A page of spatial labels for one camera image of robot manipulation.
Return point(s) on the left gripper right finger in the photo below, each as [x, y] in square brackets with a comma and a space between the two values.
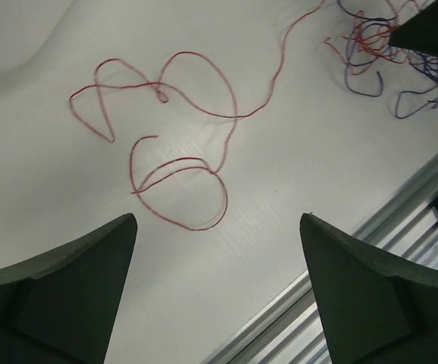
[374, 306]

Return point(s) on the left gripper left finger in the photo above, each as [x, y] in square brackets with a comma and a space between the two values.
[60, 306]

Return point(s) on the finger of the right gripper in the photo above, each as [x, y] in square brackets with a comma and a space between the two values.
[420, 33]

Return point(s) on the aluminium mounting rail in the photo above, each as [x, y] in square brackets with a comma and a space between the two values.
[289, 329]

